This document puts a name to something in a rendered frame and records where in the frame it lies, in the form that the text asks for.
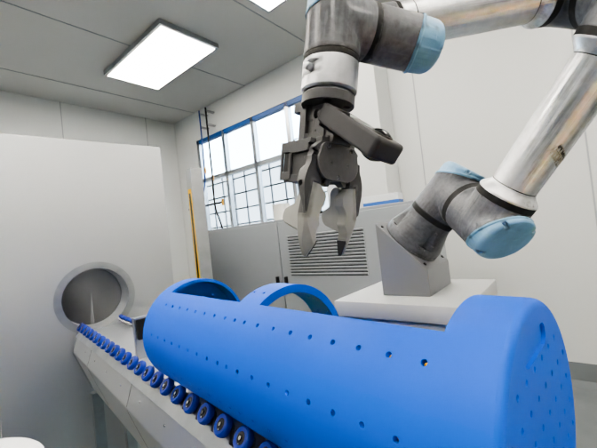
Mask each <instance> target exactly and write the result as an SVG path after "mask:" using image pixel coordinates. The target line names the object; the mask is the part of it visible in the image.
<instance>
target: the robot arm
mask: <svg viewBox="0 0 597 448"><path fill-rule="evenodd" d="M305 17H306V33H305V47H304V59H303V74H302V85H301V92H302V101H301V102H300V103H297V104H294V114H295V115H298V116H300V117H299V129H298V138H296V139H294V140H293V141H289V142H285V143H282V153H281V166H280V179H279V180H283V182H289V183H295V184H298V198H297V200H296V202H295V203H294V204H292V205H290V206H288V207H287V208H286V209H285V210H284V213H283V221H284V222H285V223H286V224H288V225H289V226H291V227H293V228H295V229H296V230H297V231H298V242H299V247H300V250H301V253H302V255H303V256H308V254H309V253H310V252H311V251H312V249H313V248H314V246H315V244H316V230H317V228H318V227H319V214H320V211H321V209H322V207H323V206H324V204H325V200H326V194H325V192H324V190H323V188H322V187H328V186H329V185H335V186H336V188H333V189H332V191H331V192H330V206H329V207H328V208H327V209H325V210H324V211H323V212H322V222H323V224H324V225H325V226H327V227H329V228H332V229H333V230H335V231H337V232H338V240H337V245H338V256H342V255H344V253H345V251H346V248H347V245H348V243H349V240H350V238H351V235H352V234H353V231H354V226H355V222H356V218H357V217H358V215H359V210H360V204H361V200H362V179H361V175H360V165H358V161H357V157H358V155H357V153H356V152H355V150H354V148H357V149H358V150H359V151H360V152H361V153H362V155H363V156H364V157H365V158H366V159H368V160H370V161H372V162H380V161H381V162H383V163H386V164H395V162H396V160H397V159H398V157H399V156H400V154H401V152H402V151H403V146H402V145H401V144H400V143H398V142H396V141H395V140H393V138H392V136H391V134H390V133H389V132H388V131H386V130H384V129H381V128H373V127H372V126H370V125H369V124H366V123H365V122H363V120H361V119H359V118H358V117H356V116H354V115H352V114H351V113H349V112H351V111H352V110H354V100H355V96H356V95H357V86H358V74H359V62H361V63H364V64H369V65H373V66H377V67H382V68H389V69H393V70H397V71H401V72H403V74H406V73H411V74H418V75H421V74H424V73H425V72H427V71H428V70H430V69H431V68H432V67H433V66H434V64H435V63H436V61H437V60H438V59H439V57H440V55H441V52H442V49H443V46H444V42H445V40H449V39H453V38H459V37H463V36H471V35H476V34H480V33H485V32H490V31H494V30H499V29H503V28H512V27H517V26H521V27H522V28H525V29H535V28H566V29H572V30H576V31H575V33H574V35H573V36H572V37H571V38H572V42H573V44H574V52H573V54H572V55H571V57H570V58H569V60H568V62H567V63H566V65H565V66H564V68H563V69H562V71H561V73H560V74H559V75H558V77H557V78H556V80H555V81H554V83H553V85H552V86H551V88H550V89H549V91H548V92H547V94H546V96H545V97H544V98H543V100H542V101H541V103H540V104H539V106H538V107H537V109H536V111H535V112H534V114H533V115H532V117H531V119H530V120H529V121H528V123H527V124H526V126H525V127H524V129H523V130H522V132H521V134H520V135H519V137H518V139H517V140H516V142H515V143H514V144H513V146H512V147H511V149H510V150H509V152H508V153H507V155H506V156H505V158H504V160H503V162H502V163H501V165H500V166H499V167H498V168H497V170H496V172H495V173H494V175H493V176H492V177H489V178H485V177H483V176H481V175H480V174H478V173H476V172H473V171H471V170H469V169H467V168H465V167H464V166H462V165H460V164H457V163H455V162H452V161H448V162H446V163H444V164H443V165H442V166H441V168H440V169H439V170H438V171H436V172H435V174H434V176H433V178H432V179H430V181H429V182H428V183H427V185H426V186H425V188H424V189H423V190H422V191H421V193H420V194H419V195H418V197H417V198H416V200H415V201H414V202H413V204H412V205H411V206H410V207H409V208H407V209H406V210H405V211H403V212H401V213H400V214H398V215H397V216H395V217H394V218H393V219H391V221H390V222H389V223H388V225H387V230H388V232H389V234H390V235H391V236H392V238H393V239H394V240H395V241H396V242H397V243H398V244H400V245H401V246H402V247H403V248H404V249H406V250H407V251H409V252H410V253H412V254H414V255H415V256H417V257H419V258H420V259H422V260H427V261H435V260H436V259H437V258H438V256H439V255H440V254H441V252H442V248H443V246H444V244H445V241H446V239H447V236H448V234H449V232H450V231H451V230H452V229H453V230H454V231H455V232H456V233H457V234H458V235H459V236H460V237H461V238H462V239H463V240H464V242H465V243H466V245H467V246H468V247H469V248H471V249H473V250H474V251H475V252H476V253H477V254H478V255H479V256H481V257H483V258H485V259H500V258H504V257H506V256H508V255H512V254H514V253H516V252H518V251H519V250H520V249H522V248H523V247H524V246H526V245H527V244H528V243H529V242H530V241H531V239H532V238H533V237H534V235H535V234H536V225H535V223H534V220H532V219H531V217H532V216H533V214H534V213H535V212H536V210H537V209H538V204H537V194H538V193H539V192H540V190H541V189H542V188H543V186H544V185H545V184H546V183H547V182H548V180H549V179H550V178H551V176H552V175H553V173H554V172H555V171H556V169H557V168H558V167H559V165H560V164H561V162H562V161H563V160H564V159H565V157H566V156H567V155H568V153H569V152H570V150H571V149H573V147H574V146H575V145H576V143H577V142H578V140H579V139H580V138H581V136H582V135H583V134H584V132H585V131H586V129H587V128H588V127H589V125H590V124H591V123H592V121H593V120H594V118H595V117H597V0H395V1H390V2H384V3H380V2H376V1H375V0H307V8H306V16H305ZM284 154H285V155H284ZM283 162H284V168H283Z"/></svg>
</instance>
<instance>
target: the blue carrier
mask: <svg viewBox="0 0 597 448"><path fill-rule="evenodd" d="M289 293H294V294H296V295H297V296H299V297H300V298H301V299H302V300H303V301H304V302H305V303H306V304H307V305H308V306H309V308H310V309H311V311H312V312H306V311H299V310H293V309H287V308H275V307H269V305H270V304H271V303H273V302H274V301H275V300H277V299H279V298H280V297H282V296H284V295H286V294H289ZM143 344H144V349H145V351H146V354H147V357H148V359H149V361H150V362H151V364H152V365H153V366H154V367H155V368H156V369H157V370H158V371H159V372H161V373H163V374H164V375H166V376H168V377H169V378H171V379H172V380H174V381H176V382H178V383H179V384H180V385H181V386H183V387H185V388H187V389H188V390H190V391H192V392H193V393H195V394H196V395H198V396H199V397H201V398H202V399H204V400H205V401H207V402H209V403H210V404H212V405H214V406H216V407H217V408H219V409H220V410H221V411H223V412H225V413H226V414H228V415H230V416H231V417H233V418H234V419H236V420H238V421H240V422H241V423H242V424H243V425H245V426H247V427H248V428H250V429H252V430H254V431H255V432H257V433H258V434H260V435H262V436H263V437H264V438H266V439H267V440H269V441H271V442H272V443H274V444H276V445H278V446H279V447H281V448H577V443H576V420H575V407H574V397H573V389H572V382H571V376H570V370H569V361H568V357H567V352H566V348H565V345H564V341H563V338H562V336H561V331H560V328H559V325H558V324H557V322H556V320H555V318H554V316H553V313H552V312H551V310H550V309H549V308H548V306H547V305H545V304H544V303H543V302H542V301H540V300H537V299H534V298H527V297H512V296H497V295H480V294H477V295H473V296H471V297H469V298H467V299H466V300H464V301H463V302H462V303H461V304H460V305H459V306H458V308H457V309H456V311H455V312H454V314H453V315H452V317H451V319H450V321H449V323H448V325H447V327H446V329H445V331H444V332H441V331H435V330H428V329H422V328H416V327H409V326H403V325H397V324H386V323H380V322H373V321H367V320H361V319H354V318H348V317H342V316H338V312H337V310H336V309H335V307H334V306H333V304H332V303H331V301H330V300H329V298H328V297H327V296H326V295H325V294H324V293H322V292H321V291H319V290H318V289H316V288H314V287H312V286H310V285H306V284H284V283H275V284H267V285H264V286H261V287H259V288H258V289H256V290H254V291H253V292H251V293H250V294H248V295H247V296H246V297H245V298H244V299H242V301H240V300H239V299H238V297H237V295H236V294H235V292H234V291H233V290H232V289H231V288H230V287H228V286H227V285H226V284H223V283H221V282H220V281H217V280H213V279H207V278H190V279H186V280H182V281H179V282H177V283H176V284H173V285H171V286H170V287H168V288H167V289H166V290H165V291H163V292H162V293H161V294H160V295H159V296H158V297H157V299H156V300H155V301H154V303H153V304H152V306H151V308H150V309H149V311H148V313H147V317H146V320H145V323H144V328H143ZM390 356H391V357H390ZM425 363H427V365H426V366H424V365H425ZM397 437H398V439H399V440H398V439H397Z"/></svg>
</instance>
